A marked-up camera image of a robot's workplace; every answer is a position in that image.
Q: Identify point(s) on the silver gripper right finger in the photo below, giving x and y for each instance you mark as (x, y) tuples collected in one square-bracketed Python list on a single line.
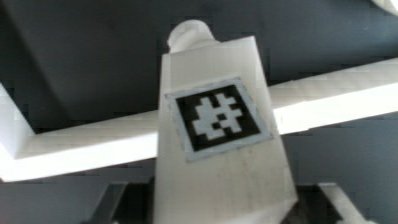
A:
[(325, 207)]

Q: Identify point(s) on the white fence bar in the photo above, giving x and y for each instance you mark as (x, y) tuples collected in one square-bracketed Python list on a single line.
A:
[(16, 132), (321, 100)]

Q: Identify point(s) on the white front fence bar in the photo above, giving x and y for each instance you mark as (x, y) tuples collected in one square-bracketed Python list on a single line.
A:
[(321, 100)]

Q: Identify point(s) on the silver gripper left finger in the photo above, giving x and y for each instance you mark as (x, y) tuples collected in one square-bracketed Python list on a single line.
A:
[(124, 206)]

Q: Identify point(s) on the white left fence bar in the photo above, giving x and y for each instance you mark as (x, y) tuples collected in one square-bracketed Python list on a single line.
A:
[(16, 132)]

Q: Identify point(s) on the white round stool seat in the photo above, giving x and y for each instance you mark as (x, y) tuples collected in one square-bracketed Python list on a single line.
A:
[(387, 5)]

